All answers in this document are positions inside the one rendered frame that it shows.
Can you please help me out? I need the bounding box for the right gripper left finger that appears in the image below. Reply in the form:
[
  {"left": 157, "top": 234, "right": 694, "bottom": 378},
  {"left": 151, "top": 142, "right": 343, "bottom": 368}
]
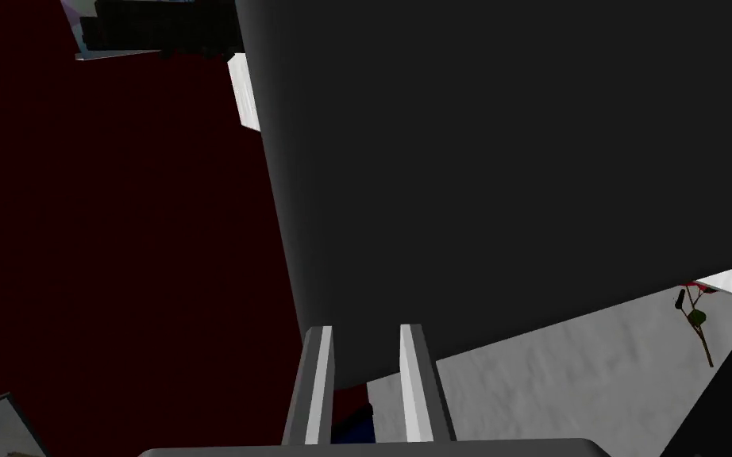
[{"left": 281, "top": 325, "right": 335, "bottom": 446}]

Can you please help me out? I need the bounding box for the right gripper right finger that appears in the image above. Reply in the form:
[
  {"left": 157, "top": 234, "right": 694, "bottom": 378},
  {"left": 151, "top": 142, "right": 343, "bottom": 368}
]
[{"left": 399, "top": 323, "right": 458, "bottom": 444}]

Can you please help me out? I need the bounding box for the dark grey rounded slab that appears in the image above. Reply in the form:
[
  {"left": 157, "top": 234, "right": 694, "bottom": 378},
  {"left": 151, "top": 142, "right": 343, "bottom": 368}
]
[{"left": 233, "top": 0, "right": 732, "bottom": 390}]

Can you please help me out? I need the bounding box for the red flower on brown stem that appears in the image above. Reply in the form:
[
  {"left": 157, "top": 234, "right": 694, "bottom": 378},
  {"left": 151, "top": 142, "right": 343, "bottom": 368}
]
[{"left": 673, "top": 280, "right": 720, "bottom": 369}]

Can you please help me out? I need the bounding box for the black furniture block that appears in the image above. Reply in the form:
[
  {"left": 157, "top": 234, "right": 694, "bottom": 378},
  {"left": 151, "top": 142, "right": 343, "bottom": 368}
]
[{"left": 79, "top": 0, "right": 245, "bottom": 61}]

